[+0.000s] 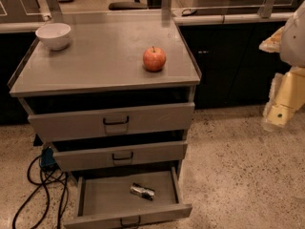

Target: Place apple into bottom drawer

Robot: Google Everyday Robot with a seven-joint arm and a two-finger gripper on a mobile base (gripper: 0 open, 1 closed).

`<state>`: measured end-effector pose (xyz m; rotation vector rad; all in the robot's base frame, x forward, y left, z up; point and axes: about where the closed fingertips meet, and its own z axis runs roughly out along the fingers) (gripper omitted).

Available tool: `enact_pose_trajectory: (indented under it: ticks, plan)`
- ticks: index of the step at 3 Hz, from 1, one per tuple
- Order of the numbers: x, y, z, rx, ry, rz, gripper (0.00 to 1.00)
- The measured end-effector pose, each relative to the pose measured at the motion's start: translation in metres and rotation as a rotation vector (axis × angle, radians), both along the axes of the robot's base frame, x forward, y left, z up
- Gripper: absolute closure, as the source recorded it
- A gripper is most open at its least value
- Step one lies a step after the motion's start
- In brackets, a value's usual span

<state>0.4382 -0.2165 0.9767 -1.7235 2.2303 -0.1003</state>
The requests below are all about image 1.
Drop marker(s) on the grey top drawer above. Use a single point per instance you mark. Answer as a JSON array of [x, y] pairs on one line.
[[119, 121]]

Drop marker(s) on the grey middle drawer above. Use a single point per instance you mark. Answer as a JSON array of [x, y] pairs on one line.
[[120, 156]]

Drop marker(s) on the grey drawer cabinet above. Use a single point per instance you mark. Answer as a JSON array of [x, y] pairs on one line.
[[103, 69]]

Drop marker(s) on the grey bottom drawer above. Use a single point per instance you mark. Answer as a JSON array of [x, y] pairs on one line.
[[106, 202]]

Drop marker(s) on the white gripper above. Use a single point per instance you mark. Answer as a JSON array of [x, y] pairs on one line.
[[294, 42]]

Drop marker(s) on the grey drawer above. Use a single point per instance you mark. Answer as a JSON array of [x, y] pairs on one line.
[[120, 156], [119, 121], [106, 202]]

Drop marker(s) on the crumpled silver foil packet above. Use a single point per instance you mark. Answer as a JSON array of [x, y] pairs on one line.
[[142, 192]]

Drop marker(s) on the blue power box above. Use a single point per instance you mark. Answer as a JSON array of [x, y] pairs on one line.
[[47, 162]]

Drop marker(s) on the white ceramic bowl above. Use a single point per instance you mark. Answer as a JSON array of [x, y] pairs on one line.
[[55, 36]]

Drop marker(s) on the red apple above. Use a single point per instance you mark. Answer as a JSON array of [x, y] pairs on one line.
[[154, 59]]

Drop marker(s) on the dark counter cabinet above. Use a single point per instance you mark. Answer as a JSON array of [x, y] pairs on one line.
[[235, 71]]

